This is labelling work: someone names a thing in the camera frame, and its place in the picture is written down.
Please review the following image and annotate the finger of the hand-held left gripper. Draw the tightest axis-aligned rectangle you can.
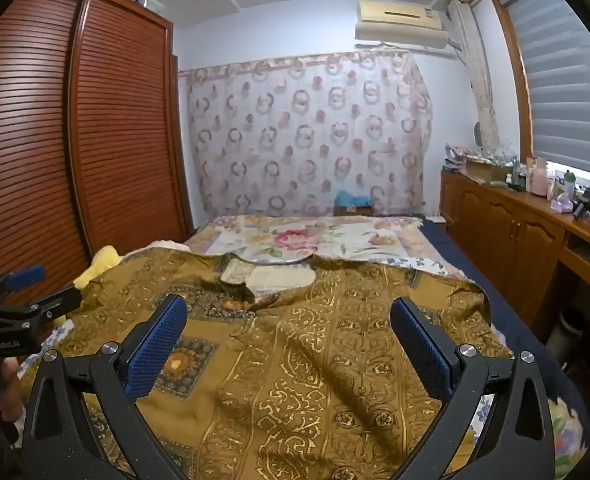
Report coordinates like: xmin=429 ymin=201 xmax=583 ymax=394
xmin=0 ymin=266 xmax=46 ymax=307
xmin=0 ymin=286 xmax=84 ymax=323

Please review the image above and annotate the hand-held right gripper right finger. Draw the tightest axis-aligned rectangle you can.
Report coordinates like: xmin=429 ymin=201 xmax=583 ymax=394
xmin=390 ymin=296 xmax=556 ymax=480

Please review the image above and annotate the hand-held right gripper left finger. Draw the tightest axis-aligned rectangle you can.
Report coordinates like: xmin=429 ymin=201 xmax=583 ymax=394
xmin=21 ymin=294 xmax=188 ymax=480

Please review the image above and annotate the golden brown patterned shirt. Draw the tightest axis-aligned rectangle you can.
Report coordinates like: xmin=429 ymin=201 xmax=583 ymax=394
xmin=22 ymin=247 xmax=513 ymax=480

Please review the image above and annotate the person's left hand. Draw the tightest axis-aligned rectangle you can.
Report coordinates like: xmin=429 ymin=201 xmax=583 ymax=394
xmin=0 ymin=359 xmax=27 ymax=423

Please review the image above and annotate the blue floral white sheet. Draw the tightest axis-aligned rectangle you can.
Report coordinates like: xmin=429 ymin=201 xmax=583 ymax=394
xmin=17 ymin=254 xmax=498 ymax=441

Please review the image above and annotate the navy blue bed sheet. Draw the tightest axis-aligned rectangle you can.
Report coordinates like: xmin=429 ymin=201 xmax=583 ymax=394
xmin=417 ymin=217 xmax=590 ymax=441

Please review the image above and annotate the grey trash bin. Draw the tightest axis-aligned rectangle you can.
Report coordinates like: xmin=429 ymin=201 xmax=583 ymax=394
xmin=545 ymin=305 xmax=589 ymax=357

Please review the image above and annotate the wooden sideboard cabinet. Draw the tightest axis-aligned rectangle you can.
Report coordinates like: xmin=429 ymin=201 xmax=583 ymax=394
xmin=440 ymin=167 xmax=590 ymax=346

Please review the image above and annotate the blue cloth on box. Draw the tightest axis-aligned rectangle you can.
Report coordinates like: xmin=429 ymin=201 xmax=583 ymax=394
xmin=334 ymin=190 xmax=376 ymax=217

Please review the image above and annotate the pink floral bedspread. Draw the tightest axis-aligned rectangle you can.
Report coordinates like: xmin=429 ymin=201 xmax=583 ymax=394
xmin=182 ymin=214 xmax=586 ymax=468

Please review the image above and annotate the wooden louvered wardrobe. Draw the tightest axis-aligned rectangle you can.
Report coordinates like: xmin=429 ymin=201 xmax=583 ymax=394
xmin=0 ymin=0 xmax=196 ymax=293

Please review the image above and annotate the cardboard box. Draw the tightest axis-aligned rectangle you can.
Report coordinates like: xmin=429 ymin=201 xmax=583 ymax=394
xmin=462 ymin=157 xmax=509 ymax=184

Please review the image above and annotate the pink bottle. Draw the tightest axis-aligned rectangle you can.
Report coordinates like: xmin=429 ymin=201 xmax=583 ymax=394
xmin=530 ymin=157 xmax=551 ymax=196

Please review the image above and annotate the small black tripod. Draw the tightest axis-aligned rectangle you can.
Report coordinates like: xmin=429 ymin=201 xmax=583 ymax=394
xmin=572 ymin=187 xmax=590 ymax=224

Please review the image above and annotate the circle print sheer curtain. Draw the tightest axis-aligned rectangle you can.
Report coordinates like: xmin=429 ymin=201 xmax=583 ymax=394
xmin=185 ymin=52 xmax=436 ymax=218

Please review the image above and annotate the beige patterned side curtain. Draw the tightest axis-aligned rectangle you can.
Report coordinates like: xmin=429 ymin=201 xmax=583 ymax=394
xmin=448 ymin=0 xmax=501 ymax=151

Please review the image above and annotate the grey striped window blind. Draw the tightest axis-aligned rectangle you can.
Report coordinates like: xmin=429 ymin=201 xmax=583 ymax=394
xmin=502 ymin=0 xmax=590 ymax=181

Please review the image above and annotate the cream air conditioner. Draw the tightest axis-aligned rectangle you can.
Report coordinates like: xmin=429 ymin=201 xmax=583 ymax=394
xmin=354 ymin=0 xmax=460 ymax=52

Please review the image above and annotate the wooden window frame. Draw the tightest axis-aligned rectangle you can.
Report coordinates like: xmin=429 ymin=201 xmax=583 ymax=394
xmin=490 ymin=0 xmax=534 ymax=161

